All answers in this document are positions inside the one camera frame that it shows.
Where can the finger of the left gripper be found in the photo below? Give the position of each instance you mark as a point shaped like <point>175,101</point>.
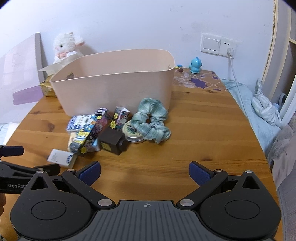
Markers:
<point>8,151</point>
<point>51,169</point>

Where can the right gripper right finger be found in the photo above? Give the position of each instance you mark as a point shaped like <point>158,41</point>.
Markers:
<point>208,181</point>

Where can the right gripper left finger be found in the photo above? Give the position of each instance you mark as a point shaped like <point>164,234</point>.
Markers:
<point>79,182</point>

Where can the tall Sanrio cartoon box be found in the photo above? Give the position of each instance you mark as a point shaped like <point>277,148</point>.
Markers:
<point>100,119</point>

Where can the round balm tin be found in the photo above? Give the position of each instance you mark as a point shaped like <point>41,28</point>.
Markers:
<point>131,134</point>

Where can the black star box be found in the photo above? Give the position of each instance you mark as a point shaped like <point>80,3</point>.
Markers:
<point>119,118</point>

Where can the teal fabric scrunchie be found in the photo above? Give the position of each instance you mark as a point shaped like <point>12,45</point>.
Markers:
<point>150,119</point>

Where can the colourful cartoon card pack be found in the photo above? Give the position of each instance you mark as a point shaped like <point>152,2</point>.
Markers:
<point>80,142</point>

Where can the blue white porcelain-pattern box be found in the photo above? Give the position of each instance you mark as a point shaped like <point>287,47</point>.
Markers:
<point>81,123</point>

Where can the person's hand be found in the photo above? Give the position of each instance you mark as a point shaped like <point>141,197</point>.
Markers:
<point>2,203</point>

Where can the small white card box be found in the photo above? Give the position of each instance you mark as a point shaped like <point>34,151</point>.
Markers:
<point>63,158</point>

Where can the dark brown cube box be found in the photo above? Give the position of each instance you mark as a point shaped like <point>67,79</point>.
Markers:
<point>113,141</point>

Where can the pink purple headboard panel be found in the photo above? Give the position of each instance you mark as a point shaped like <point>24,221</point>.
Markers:
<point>20,79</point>

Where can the light blue crumpled bedding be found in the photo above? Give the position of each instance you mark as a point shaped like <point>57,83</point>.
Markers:
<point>264,118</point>

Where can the purple star sticker mat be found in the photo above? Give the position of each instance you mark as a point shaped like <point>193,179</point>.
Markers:
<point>207,80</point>

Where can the pink plastic storage bin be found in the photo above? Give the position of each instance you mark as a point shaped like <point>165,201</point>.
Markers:
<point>115,78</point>

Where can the blue cartoon figurine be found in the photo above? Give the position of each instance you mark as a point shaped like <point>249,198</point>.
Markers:
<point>195,65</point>

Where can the white shelf unit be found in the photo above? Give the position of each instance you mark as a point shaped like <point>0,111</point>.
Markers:
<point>279,76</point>

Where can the white plush lamb toy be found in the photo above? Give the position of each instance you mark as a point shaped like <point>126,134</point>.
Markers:
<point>66,45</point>

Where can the white wall switch socket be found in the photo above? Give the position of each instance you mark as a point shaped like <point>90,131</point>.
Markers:
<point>217,45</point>

